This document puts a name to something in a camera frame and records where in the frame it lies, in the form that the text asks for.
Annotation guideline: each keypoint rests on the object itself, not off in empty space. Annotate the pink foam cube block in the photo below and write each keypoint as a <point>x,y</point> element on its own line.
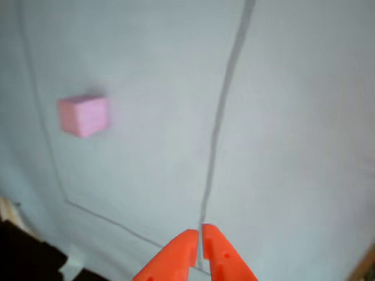
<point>83,115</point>

